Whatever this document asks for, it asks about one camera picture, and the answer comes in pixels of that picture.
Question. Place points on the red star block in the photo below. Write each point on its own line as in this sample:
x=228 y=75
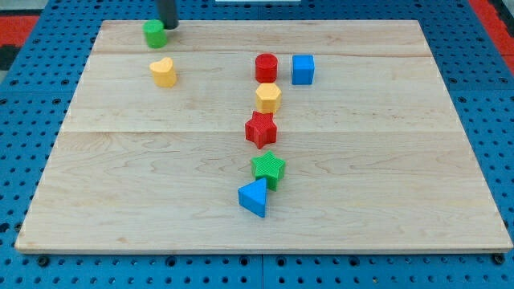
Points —
x=261 y=129

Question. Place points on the green star block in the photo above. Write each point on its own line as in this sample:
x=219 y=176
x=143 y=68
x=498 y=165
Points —
x=270 y=167

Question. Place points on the yellow hexagon block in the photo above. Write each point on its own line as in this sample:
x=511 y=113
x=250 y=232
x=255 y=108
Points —
x=268 y=98

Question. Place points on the blue triangle block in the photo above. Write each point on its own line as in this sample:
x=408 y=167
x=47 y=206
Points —
x=253 y=197

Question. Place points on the red cylinder block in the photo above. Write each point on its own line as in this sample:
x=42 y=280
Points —
x=266 y=68

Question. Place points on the blue cube block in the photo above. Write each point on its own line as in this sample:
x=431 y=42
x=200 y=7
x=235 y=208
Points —
x=303 y=67

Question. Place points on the yellow heart block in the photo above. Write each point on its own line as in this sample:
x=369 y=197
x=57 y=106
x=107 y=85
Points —
x=163 y=72

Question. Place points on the light wooden board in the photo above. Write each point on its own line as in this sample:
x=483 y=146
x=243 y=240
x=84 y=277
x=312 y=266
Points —
x=377 y=161

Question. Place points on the green cylinder block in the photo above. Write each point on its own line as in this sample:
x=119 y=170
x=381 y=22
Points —
x=154 y=33

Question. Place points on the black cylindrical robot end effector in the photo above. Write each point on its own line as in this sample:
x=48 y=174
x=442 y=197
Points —
x=168 y=14

